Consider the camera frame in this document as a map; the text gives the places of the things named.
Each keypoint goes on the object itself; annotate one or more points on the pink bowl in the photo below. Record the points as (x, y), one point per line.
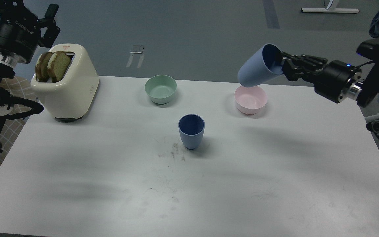
(250, 100)

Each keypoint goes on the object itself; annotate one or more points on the rear toast slice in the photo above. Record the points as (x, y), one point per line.
(41, 67)

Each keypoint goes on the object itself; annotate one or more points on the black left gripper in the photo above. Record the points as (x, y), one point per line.
(21, 31)

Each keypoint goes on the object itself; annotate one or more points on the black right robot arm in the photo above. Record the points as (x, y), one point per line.
(366, 89)

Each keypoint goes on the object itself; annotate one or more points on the blue cup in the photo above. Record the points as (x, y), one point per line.
(263, 66)
(191, 129)

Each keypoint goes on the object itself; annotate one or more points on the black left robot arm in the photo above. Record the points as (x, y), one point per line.
(13, 107)

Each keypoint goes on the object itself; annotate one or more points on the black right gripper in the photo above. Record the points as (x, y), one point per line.
(331, 81)

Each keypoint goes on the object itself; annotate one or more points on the green bowl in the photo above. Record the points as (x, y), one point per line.
(161, 89)

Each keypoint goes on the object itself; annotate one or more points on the white desk foot bar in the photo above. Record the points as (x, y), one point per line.
(323, 10)

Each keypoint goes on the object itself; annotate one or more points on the cream white toaster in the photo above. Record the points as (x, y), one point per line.
(70, 98)

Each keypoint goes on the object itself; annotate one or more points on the toast slice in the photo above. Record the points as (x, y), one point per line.
(41, 67)
(58, 65)

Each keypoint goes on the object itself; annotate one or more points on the front toast slice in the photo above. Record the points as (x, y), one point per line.
(58, 65)

